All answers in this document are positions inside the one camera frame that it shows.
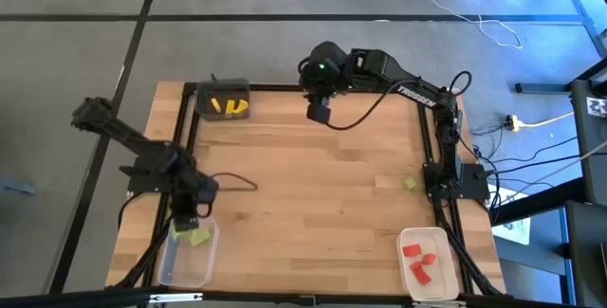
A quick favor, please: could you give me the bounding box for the dark grey cabinet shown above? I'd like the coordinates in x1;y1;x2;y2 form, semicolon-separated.
568;55;607;208

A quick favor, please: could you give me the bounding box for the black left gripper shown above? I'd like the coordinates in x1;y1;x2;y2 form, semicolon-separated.
165;149;220;219

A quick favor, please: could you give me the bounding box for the white yellow power plug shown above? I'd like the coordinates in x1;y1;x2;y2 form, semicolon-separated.
504;114;524;133

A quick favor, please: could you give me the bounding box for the silver metal bracket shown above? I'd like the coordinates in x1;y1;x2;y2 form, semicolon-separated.
148;291;204;304

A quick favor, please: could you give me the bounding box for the dark grey cart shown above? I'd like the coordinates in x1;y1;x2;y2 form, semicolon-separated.
562;198;607;308

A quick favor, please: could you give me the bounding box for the grey floor tape piece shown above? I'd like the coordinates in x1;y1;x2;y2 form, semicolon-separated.
0;176;38;196

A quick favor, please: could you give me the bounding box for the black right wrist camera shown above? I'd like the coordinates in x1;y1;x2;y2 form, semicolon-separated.
305;100;333;125

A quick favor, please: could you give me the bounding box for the black aluminium table frame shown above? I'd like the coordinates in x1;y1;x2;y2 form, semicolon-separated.
106;82;507;299

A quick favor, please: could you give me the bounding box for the black cable bundle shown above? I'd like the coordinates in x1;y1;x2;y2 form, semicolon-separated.
113;192;187;291
432;197;505;298

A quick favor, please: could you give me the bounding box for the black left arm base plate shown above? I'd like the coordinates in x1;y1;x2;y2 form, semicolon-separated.
119;158;196;195

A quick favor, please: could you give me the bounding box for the black white fiducial marker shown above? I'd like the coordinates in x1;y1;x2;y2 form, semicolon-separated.
585;96;607;119

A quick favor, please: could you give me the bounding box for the white paper sheet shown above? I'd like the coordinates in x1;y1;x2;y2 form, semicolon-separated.
491;188;533;246

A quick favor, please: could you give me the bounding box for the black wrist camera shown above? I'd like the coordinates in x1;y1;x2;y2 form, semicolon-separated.
174;212;200;233
305;100;333;125

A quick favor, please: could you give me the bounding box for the clear plastic bin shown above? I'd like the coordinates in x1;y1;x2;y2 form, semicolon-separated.
156;216;220;292

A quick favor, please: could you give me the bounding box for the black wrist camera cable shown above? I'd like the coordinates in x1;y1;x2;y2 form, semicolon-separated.
207;171;260;193
325;79;421;132

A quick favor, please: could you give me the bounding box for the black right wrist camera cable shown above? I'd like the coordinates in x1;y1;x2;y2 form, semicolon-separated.
325;79;421;132

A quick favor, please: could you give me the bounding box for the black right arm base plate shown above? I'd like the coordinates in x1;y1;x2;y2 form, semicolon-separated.
422;159;491;202

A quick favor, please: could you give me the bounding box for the black left wrist camera cable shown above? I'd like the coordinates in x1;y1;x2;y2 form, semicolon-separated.
207;171;260;193

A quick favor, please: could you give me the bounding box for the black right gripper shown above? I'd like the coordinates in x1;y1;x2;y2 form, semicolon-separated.
297;40;355;105

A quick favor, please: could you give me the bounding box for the white bottom-right bin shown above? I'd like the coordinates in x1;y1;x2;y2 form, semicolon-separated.
396;226;462;302

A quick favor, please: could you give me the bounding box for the white floor cable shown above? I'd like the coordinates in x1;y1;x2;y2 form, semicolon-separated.
390;0;524;50

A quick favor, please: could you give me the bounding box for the dark grey translucent bin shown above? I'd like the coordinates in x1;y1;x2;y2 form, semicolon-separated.
194;77;252;122

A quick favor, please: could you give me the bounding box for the black floor cable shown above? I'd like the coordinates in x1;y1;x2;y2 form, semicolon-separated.
469;135;582;209

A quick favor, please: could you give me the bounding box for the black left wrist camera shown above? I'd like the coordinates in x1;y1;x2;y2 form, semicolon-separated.
174;212;200;233

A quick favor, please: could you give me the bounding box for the black gantry bar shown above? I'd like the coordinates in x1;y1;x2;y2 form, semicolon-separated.
0;284;607;308

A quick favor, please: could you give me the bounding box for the black floor bar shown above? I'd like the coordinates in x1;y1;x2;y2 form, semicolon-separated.
514;82;573;95

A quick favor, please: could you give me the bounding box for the black diagonal floor beam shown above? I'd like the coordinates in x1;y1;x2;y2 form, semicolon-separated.
487;176;585;226

